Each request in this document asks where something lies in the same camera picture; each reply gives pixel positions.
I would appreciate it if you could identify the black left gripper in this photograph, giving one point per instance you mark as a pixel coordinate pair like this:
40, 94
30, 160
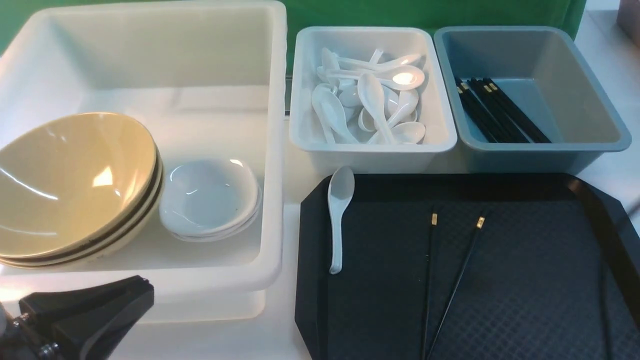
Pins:
83, 324

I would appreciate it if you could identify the beige noodle bowl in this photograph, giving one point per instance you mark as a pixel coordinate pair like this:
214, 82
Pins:
158, 166
71, 180

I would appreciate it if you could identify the white square sauce dish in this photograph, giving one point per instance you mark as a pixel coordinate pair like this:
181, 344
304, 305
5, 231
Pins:
208, 196

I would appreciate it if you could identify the white ceramic soup spoon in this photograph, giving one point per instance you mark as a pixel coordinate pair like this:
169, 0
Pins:
340, 192

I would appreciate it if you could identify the lower beige bowl in tub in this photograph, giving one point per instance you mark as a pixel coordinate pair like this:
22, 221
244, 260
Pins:
104, 247

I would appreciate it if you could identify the beige noodle bowl in tub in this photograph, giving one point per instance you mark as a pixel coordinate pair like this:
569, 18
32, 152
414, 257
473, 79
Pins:
158, 166

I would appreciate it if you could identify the white spoon with bright bowl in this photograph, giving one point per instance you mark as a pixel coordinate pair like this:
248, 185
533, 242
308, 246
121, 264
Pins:
402, 78

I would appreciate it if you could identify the white sauce dish in tub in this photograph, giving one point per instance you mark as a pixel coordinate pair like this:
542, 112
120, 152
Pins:
208, 238

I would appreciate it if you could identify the large white plastic tub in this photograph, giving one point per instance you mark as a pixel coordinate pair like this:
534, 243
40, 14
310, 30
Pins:
207, 79

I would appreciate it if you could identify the white spoon bin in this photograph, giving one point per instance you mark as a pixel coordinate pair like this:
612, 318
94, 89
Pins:
375, 48

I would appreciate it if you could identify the white spoon left of bin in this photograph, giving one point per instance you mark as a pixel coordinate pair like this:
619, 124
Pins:
331, 114

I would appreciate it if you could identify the white spoon of bin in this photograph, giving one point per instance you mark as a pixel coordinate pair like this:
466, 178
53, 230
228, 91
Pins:
373, 99
331, 114
410, 132

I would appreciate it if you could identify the white spoon centre of bin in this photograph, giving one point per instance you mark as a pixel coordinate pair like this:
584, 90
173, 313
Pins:
373, 99

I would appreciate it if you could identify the white spoon front of bin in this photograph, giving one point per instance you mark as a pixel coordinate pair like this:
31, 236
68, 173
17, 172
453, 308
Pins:
410, 132

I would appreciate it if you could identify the bundle of black chopsticks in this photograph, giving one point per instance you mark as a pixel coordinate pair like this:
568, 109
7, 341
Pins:
495, 114

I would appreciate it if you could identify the black serving tray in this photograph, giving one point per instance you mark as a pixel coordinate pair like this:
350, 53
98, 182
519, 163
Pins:
554, 274

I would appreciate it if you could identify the blue-grey chopstick bin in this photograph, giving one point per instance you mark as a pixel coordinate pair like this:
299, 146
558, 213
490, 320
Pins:
543, 72

